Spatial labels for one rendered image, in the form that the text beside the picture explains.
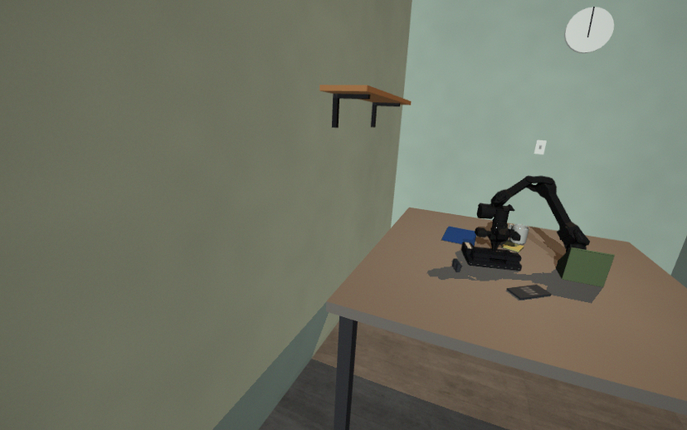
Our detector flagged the dark coffee mug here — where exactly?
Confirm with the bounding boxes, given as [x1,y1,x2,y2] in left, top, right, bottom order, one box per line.
[509,224,529,244]

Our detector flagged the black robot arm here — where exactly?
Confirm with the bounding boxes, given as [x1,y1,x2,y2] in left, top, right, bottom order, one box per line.
[477,176,590,252]

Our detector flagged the yellow sticky note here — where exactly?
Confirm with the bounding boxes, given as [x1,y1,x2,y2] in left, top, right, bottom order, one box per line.
[502,242,524,252]

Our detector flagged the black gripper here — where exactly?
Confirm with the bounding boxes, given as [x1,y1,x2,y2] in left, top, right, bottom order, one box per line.
[475,219,521,251]

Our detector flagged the blue flat rectangular panel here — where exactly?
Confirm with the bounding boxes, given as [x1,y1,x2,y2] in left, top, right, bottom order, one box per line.
[442,227,476,246]

